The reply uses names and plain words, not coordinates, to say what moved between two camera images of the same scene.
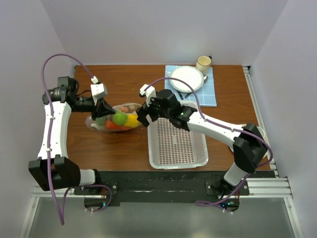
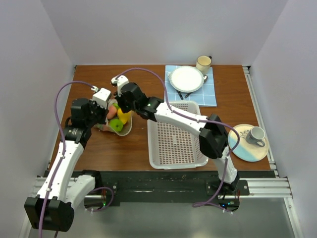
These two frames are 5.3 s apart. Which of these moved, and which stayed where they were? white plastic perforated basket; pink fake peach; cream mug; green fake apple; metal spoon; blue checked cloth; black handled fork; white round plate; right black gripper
Moved: right black gripper; pink fake peach; green fake apple
Stayed: white round plate; black handled fork; blue checked cloth; cream mug; metal spoon; white plastic perforated basket
